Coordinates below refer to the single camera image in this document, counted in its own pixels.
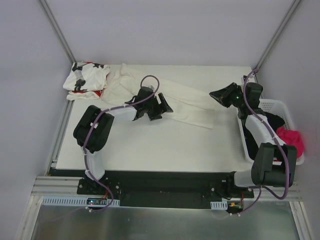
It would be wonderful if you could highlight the pink garment in basket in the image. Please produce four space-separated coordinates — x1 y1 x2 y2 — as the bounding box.
276 126 305 158

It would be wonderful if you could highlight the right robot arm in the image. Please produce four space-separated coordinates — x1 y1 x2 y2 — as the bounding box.
209 82 298 198

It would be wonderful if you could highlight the aluminium frame post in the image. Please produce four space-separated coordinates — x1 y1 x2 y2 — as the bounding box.
253 0 303 69
37 0 77 64

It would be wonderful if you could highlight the black garment in basket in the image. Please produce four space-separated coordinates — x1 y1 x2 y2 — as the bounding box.
242 112 285 160

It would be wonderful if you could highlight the left white cable duct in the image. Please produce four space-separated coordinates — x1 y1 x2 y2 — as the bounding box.
42 196 120 208

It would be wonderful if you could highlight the left aluminium frame post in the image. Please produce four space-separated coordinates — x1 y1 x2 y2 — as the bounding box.
37 0 77 64

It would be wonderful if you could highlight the red white folded shirt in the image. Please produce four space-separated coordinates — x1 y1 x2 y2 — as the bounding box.
66 90 103 101

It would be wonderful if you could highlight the white plastic laundry basket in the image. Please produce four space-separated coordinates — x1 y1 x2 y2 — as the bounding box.
237 99 305 165

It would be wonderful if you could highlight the right aluminium frame post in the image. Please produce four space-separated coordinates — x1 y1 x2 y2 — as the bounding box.
253 0 303 69

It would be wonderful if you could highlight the cream white t shirt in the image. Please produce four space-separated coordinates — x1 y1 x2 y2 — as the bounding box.
101 63 217 129

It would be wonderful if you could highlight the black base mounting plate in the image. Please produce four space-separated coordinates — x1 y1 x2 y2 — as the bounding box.
77 170 254 209

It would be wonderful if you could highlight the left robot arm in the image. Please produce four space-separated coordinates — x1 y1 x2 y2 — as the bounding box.
73 86 174 195

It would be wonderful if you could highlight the right white cable duct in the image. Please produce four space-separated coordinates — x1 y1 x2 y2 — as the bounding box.
210 200 228 211

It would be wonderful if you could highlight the white cable duct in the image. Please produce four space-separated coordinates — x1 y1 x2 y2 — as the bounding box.
42 196 120 208
210 200 228 211

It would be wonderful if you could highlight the white black patterned folded shirt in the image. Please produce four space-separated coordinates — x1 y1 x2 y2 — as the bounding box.
63 61 111 92

